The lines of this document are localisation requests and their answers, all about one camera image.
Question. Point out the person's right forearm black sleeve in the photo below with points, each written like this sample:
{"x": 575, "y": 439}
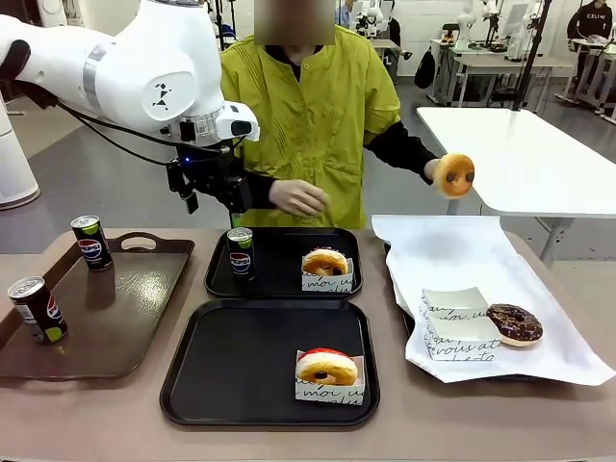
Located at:
{"x": 262, "y": 192}

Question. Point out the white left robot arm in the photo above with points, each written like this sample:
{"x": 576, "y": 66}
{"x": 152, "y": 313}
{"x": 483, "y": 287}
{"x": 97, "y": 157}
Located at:
{"x": 144, "y": 62}

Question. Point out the black tripod pole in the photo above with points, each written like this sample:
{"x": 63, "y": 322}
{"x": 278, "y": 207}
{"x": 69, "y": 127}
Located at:
{"x": 529, "y": 58}

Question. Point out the white paper sheet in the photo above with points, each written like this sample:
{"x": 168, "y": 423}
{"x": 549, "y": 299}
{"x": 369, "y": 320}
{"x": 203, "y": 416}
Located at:
{"x": 447, "y": 250}

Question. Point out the white cylindrical pedestal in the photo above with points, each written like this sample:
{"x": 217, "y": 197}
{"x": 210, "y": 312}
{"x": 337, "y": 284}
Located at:
{"x": 14, "y": 163}

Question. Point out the white printed paper donut box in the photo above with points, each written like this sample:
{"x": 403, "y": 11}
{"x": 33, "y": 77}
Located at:
{"x": 462, "y": 349}
{"x": 452, "y": 298}

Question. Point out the red topped donut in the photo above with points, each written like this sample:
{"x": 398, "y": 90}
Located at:
{"x": 327, "y": 394}

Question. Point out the person's right hand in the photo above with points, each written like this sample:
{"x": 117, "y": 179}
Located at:
{"x": 298, "y": 197}

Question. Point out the plain golden donut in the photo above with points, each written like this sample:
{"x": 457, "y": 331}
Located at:
{"x": 454, "y": 175}

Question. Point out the white side table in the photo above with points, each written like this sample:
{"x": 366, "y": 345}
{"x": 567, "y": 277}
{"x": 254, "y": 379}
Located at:
{"x": 529, "y": 159}

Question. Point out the grey background workbench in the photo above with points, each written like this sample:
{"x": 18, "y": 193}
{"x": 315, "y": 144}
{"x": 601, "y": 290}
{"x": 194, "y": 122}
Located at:
{"x": 500, "y": 61}

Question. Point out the person's left forearm black sleeve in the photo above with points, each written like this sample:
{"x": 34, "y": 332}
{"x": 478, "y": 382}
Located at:
{"x": 404, "y": 149}

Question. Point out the bystander in black sweater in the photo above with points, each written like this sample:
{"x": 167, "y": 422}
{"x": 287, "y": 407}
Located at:
{"x": 589, "y": 24}

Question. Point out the black hanging bag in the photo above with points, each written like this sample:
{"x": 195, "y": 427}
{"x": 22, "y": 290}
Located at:
{"x": 424, "y": 69}

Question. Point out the black tray under paper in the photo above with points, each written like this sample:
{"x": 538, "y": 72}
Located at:
{"x": 408, "y": 327}

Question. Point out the red frosted donut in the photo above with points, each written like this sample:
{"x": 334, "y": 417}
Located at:
{"x": 308, "y": 370}

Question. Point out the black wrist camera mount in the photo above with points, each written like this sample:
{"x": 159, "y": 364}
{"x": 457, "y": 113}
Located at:
{"x": 180, "y": 178}

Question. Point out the person's left hand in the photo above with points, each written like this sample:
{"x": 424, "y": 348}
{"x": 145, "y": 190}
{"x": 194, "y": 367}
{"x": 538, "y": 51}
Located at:
{"x": 431, "y": 171}

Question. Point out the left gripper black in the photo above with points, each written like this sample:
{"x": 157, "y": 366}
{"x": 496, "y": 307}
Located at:
{"x": 226, "y": 185}

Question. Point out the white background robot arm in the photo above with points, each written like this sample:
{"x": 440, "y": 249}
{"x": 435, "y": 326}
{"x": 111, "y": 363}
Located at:
{"x": 466, "y": 19}

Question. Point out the black plastic serving tray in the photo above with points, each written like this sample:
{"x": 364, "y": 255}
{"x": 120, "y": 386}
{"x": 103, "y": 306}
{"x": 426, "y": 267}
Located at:
{"x": 279, "y": 269}
{"x": 240, "y": 366}

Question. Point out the black Pepsi can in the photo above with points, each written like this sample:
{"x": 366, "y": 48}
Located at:
{"x": 241, "y": 260}
{"x": 41, "y": 313}
{"x": 91, "y": 243}

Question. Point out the person in yellow-green smock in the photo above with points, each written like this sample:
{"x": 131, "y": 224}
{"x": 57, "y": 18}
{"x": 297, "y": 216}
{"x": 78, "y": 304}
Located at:
{"x": 313, "y": 120}

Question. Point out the chocolate frosted donut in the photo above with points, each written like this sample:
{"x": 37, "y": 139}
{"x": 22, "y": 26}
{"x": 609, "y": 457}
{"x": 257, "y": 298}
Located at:
{"x": 529, "y": 332}

